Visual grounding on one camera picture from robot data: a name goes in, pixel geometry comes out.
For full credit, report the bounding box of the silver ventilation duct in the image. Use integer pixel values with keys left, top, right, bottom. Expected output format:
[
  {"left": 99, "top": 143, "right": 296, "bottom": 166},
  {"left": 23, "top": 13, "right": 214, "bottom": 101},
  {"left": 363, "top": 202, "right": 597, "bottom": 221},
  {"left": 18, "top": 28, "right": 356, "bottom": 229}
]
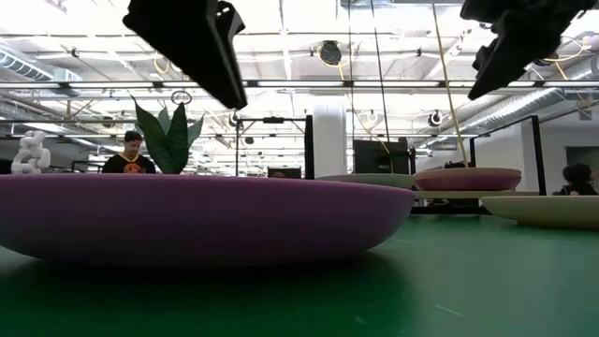
[
  {"left": 0, "top": 49, "right": 83, "bottom": 98},
  {"left": 460, "top": 60, "right": 599, "bottom": 132}
]

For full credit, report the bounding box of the black background rig frame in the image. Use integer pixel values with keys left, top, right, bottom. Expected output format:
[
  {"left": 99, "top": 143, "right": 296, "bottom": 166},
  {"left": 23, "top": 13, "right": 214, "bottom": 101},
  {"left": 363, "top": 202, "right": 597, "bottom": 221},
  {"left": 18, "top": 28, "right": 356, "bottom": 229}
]
[{"left": 235, "top": 116, "right": 308, "bottom": 178}]

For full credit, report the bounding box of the green snake plant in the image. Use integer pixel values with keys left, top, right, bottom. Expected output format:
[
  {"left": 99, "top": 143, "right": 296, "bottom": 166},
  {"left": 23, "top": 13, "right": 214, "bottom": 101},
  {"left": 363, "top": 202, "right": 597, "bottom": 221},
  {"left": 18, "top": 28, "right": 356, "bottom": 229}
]
[{"left": 130, "top": 95, "right": 206, "bottom": 176}]

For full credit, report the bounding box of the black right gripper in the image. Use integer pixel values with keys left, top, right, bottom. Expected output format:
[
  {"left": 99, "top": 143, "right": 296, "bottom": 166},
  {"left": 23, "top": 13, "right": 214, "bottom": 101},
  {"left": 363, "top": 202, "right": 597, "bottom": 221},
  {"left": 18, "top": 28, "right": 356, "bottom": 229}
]
[{"left": 460, "top": 0, "right": 599, "bottom": 101}]

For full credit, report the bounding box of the white building column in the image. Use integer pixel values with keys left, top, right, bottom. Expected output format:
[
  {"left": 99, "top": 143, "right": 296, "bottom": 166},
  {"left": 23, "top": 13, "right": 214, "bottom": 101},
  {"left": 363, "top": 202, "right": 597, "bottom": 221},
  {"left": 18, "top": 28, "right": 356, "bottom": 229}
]
[{"left": 312, "top": 95, "right": 348, "bottom": 180}]

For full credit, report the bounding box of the purple plate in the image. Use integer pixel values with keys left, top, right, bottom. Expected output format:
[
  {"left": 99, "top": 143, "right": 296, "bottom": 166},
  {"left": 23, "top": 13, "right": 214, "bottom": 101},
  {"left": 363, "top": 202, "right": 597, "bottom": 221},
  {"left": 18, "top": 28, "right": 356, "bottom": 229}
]
[
  {"left": 0, "top": 173, "right": 416, "bottom": 271},
  {"left": 414, "top": 176, "right": 523, "bottom": 192}
]

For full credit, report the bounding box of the long ceiling light rail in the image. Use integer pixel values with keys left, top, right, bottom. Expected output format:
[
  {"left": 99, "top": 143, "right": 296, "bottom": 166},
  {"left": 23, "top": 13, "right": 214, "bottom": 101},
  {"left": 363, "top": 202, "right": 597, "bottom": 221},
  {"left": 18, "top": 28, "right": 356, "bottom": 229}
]
[{"left": 0, "top": 80, "right": 599, "bottom": 90}]

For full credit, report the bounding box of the black monitor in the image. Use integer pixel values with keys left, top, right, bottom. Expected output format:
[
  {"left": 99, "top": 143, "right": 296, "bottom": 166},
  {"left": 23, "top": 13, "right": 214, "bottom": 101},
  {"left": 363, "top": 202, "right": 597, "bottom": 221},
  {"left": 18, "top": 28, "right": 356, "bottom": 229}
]
[{"left": 353, "top": 139, "right": 416, "bottom": 176}]

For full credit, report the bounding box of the mint green plate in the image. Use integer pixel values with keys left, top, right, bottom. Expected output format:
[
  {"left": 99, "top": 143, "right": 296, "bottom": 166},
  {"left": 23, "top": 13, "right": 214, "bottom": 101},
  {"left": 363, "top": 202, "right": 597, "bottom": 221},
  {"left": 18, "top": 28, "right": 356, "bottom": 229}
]
[{"left": 316, "top": 173, "right": 416, "bottom": 190}]

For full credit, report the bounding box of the thin black hanging cable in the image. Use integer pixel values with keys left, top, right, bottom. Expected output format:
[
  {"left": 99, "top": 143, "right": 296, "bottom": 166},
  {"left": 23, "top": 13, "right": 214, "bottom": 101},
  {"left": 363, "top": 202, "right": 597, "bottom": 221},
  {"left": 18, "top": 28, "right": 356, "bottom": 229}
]
[{"left": 347, "top": 0, "right": 355, "bottom": 137}]

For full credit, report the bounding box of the black frame wooden shelf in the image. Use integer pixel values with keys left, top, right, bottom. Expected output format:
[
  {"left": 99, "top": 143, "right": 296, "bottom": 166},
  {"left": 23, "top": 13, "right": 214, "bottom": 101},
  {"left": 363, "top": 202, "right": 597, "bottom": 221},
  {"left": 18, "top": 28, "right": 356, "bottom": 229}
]
[{"left": 303, "top": 114, "right": 548, "bottom": 201}]

